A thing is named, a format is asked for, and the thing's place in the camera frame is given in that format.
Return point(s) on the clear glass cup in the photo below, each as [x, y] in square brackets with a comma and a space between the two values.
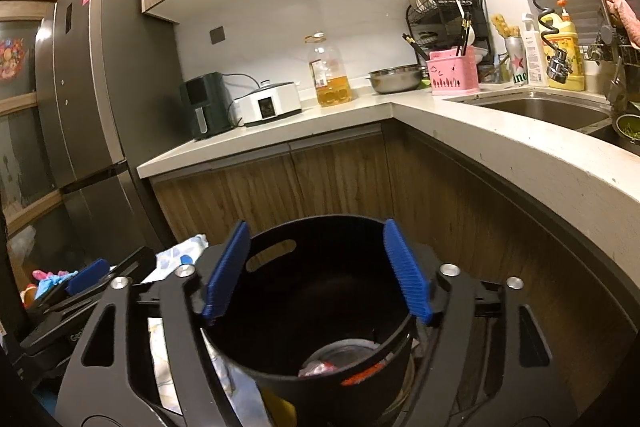
[494, 69]

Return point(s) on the dark green air fryer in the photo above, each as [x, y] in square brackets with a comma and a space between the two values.
[202, 107]

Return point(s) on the black round trash bin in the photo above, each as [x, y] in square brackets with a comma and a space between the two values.
[320, 287]

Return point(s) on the stainless steel bowl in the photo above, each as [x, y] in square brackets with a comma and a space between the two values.
[395, 79]

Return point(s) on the clear round plastic container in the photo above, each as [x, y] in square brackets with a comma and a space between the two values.
[345, 352]

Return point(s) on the white soap bottle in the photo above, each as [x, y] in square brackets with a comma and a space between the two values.
[534, 57]

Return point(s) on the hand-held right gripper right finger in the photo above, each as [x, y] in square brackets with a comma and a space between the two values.
[407, 279]

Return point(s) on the stainless steel sink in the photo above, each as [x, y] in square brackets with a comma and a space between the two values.
[540, 107]

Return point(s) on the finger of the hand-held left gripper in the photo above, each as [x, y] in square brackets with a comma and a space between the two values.
[137, 264]
[87, 276]

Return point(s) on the wooden lower cabinet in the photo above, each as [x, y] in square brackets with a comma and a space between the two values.
[325, 177]

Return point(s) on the colourful door sticker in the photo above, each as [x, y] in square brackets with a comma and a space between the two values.
[10, 57]

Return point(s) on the white spoon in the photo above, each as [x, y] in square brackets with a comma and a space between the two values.
[468, 36]

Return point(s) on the blue floral cloth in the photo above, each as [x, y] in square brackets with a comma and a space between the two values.
[175, 257]

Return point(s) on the grey refrigerator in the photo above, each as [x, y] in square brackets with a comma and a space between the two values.
[100, 107]

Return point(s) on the black dish rack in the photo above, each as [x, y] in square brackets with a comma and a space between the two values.
[480, 32]

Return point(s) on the green beer can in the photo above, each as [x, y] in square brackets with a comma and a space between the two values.
[515, 62]

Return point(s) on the large cooking oil bottle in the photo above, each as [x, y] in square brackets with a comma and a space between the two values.
[330, 77]

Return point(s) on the yellow detergent bottle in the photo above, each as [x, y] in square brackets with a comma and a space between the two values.
[572, 52]

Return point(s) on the yellow scrubber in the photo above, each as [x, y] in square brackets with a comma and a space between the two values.
[505, 27]

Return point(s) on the white electric cooker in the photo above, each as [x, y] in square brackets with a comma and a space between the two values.
[270, 104]

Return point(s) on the dark wall outlet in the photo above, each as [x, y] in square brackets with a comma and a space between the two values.
[217, 35]

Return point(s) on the pink towel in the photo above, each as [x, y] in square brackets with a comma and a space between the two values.
[622, 12]

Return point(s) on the black chopsticks pair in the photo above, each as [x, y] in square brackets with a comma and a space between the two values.
[468, 49]
[416, 47]

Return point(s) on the wooden framed glass door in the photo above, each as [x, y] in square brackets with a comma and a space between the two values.
[20, 132]

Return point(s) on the pink utensil holder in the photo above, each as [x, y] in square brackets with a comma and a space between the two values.
[452, 74]

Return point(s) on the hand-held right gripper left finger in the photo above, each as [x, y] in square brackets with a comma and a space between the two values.
[227, 277]

